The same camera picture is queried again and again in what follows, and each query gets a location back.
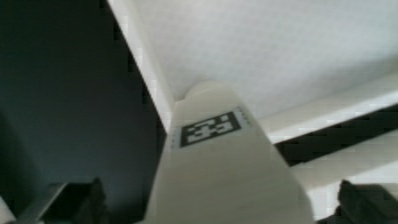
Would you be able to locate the white front fence bar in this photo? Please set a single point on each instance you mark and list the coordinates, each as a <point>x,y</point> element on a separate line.
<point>365,164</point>

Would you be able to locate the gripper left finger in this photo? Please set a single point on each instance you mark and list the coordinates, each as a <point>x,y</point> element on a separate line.
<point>72,204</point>

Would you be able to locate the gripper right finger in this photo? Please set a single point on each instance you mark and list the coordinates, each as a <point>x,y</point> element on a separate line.
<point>369,204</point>

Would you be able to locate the white desk leg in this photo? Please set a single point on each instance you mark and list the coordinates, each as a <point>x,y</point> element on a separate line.
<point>6,213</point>
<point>225,183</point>

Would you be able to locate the white desk top tray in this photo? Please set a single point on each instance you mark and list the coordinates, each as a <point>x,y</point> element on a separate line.
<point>301,52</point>

